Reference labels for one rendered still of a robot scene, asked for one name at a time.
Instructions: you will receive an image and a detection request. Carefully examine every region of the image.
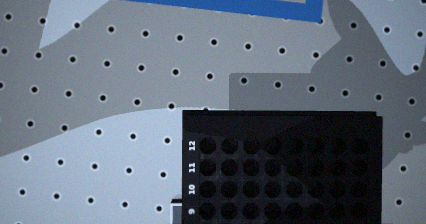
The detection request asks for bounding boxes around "black well plate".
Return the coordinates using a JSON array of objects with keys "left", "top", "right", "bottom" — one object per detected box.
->
[{"left": 182, "top": 110, "right": 383, "bottom": 224}]

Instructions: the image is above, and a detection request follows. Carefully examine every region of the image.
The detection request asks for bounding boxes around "blue tape outline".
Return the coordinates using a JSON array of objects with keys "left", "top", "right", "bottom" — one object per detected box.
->
[{"left": 126, "top": 0, "right": 323, "bottom": 23}]

